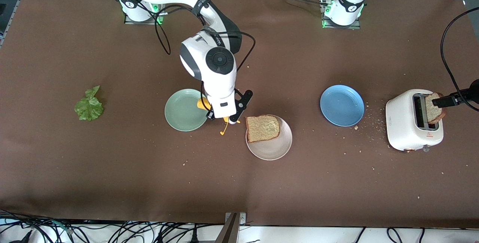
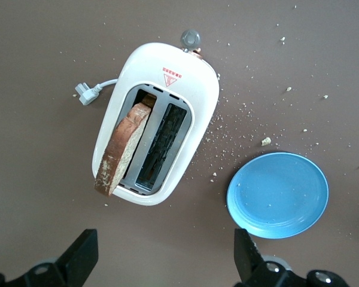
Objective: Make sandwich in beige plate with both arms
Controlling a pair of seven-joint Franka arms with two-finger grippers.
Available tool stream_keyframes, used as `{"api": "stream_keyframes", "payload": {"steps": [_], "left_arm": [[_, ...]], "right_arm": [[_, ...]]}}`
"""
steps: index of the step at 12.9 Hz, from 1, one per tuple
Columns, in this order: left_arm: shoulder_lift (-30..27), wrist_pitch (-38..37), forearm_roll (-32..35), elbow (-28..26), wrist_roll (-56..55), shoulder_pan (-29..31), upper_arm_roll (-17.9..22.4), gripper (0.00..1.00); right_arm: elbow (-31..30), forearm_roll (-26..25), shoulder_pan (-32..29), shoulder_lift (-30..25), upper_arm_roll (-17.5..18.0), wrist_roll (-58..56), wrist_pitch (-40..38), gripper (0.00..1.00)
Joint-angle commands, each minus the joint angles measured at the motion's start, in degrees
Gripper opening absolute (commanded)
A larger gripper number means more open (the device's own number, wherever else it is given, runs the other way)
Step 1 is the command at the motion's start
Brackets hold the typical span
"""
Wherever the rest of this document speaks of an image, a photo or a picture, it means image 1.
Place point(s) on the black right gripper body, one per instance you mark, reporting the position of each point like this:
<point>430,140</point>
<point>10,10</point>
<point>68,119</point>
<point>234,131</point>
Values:
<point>210,114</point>

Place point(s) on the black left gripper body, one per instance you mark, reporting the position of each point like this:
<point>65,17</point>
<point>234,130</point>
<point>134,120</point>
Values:
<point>472,93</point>

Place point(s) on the yellow mustard squeeze bottle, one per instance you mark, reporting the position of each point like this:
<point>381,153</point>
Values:
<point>204,104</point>

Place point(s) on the brown bread slice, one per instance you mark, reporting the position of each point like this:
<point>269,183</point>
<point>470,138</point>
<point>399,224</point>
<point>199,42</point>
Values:
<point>434,115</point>
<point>262,129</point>

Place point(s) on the green lettuce leaf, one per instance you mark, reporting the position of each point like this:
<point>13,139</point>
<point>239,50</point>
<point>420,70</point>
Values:
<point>89,108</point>

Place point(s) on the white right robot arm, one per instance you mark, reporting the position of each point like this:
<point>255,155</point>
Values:
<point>217,63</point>

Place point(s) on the pale green plate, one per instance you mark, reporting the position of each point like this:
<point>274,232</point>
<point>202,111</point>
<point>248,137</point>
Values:
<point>183,112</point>

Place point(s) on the beige plate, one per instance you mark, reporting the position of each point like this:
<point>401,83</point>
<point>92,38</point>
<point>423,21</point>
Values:
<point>271,149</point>

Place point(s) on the blue plate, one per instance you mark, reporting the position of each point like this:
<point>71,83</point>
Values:
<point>342,105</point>

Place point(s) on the white toaster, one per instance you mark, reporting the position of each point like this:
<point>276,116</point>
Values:
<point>402,123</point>

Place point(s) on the brown table cloth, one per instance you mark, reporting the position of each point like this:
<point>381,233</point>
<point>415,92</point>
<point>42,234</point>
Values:
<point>239,183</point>

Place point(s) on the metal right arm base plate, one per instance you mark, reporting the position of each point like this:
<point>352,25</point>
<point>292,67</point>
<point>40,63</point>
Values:
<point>159,20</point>

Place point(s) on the grey metal bracket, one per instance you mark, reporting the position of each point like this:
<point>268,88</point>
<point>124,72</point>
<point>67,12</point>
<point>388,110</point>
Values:
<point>230,231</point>

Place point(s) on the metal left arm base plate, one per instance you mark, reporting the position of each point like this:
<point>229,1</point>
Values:
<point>340,27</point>

